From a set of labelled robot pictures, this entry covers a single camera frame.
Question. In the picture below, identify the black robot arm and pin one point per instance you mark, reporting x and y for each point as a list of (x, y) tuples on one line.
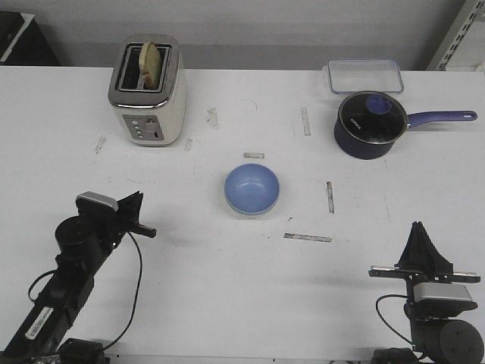
[(85, 241), (436, 334)]

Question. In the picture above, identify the glass pot lid blue knob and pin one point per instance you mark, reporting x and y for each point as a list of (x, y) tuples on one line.
[(373, 117)]

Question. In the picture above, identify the white and silver toaster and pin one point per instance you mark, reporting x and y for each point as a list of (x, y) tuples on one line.
[(149, 117)]

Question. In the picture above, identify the white metal shelf upright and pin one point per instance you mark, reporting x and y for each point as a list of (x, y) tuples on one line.
[(462, 48)]

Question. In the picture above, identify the clear plastic food container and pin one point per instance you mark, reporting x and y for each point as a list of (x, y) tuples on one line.
[(347, 76)]

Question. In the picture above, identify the slice of toast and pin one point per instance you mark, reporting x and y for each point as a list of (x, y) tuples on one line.
[(150, 65)]

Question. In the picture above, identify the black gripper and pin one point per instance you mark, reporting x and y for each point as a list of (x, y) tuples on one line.
[(112, 228), (438, 269)]

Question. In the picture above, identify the green bowl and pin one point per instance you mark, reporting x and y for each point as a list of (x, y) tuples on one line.
[(250, 215)]

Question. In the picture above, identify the blue bowl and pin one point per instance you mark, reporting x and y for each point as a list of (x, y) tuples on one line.
[(251, 189)]

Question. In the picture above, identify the dark blue saucepan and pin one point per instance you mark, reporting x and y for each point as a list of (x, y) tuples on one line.
[(367, 151)]

